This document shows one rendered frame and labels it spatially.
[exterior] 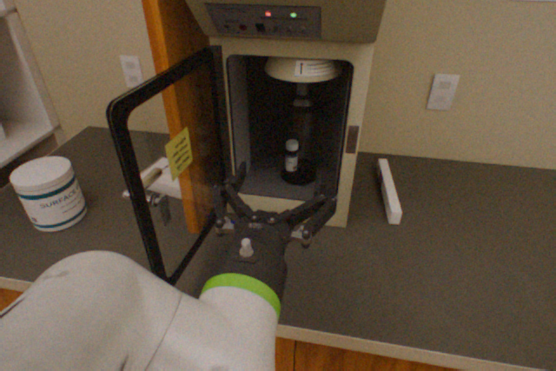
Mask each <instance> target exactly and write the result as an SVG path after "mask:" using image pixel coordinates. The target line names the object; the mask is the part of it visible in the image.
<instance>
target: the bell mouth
mask: <svg viewBox="0 0 556 371"><path fill-rule="evenodd" d="M265 71H266V72H267V73H268V74H269V75H271V76H273V77H275V78H278V79H281V80H285V81H290V82H301V83H311V82H320V81H326V80H330V79H333V78H335V77H337V76H339V75H340V74H341V73H342V67H341V63H340V59H326V60H324V58H316V59H308V57H304V58H292V57H291V56H285V57H276V56H269V59H268V62H267V64H266V66H265Z"/></svg>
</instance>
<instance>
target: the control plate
mask: <svg viewBox="0 0 556 371"><path fill-rule="evenodd" d="M204 5H205V7H206V9H207V11H208V13H209V14H210V16H211V18H212V20H213V22H214V24H215V27H216V28H217V30H218V32H219V33H228V35H247V36H284V37H305V38H321V7H318V6H291V5H265V4H238V3H204ZM267 12H270V13H271V14H272V15H271V16H270V17H268V16H266V13H267ZM291 13H295V14H296V15H297V17H291V16H290V14H291ZM255 23H263V24H265V28H266V33H265V31H257V30H256V27H255ZM224 24H227V25H229V28H225V27H224ZM241 24H244V25H246V26H247V29H246V30H241V29H240V28H239V26H240V25H241ZM274 26H277V27H278V28H279V29H277V30H275V29H274ZM288 26H289V27H291V28H292V29H291V30H290V31H288V30H287V27H288ZM302 27H304V28H306V29H305V30H304V31H302V30H301V28H302Z"/></svg>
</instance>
